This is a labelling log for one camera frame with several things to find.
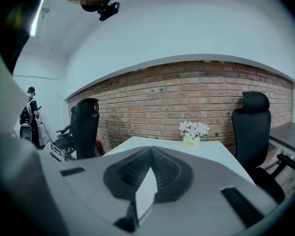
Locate grey notebook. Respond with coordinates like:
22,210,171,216
135,167,158,227

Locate black head-mounted camera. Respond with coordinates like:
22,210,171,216
97,1,120,22

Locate ceiling light strip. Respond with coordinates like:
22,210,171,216
30,0,45,37

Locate person's black clothed torso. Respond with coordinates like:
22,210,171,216
0,0,46,73

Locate white square table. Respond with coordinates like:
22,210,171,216
102,136,256,186

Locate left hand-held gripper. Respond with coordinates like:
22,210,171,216
43,141,66,163

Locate dark grey low platform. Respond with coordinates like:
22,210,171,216
269,121,295,157

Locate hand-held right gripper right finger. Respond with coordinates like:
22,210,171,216
139,147,278,236

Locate red plastic crate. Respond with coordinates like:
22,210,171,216
96,139,105,155

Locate pink flowers in small pot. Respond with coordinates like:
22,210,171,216
178,120,210,149

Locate black office chair with armrests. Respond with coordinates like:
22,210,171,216
56,106,77,157

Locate black office chair with headrest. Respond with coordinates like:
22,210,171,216
71,98,100,160

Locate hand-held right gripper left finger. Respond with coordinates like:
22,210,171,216
38,147,152,236

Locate black high-back office chair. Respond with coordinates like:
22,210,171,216
232,91,295,205

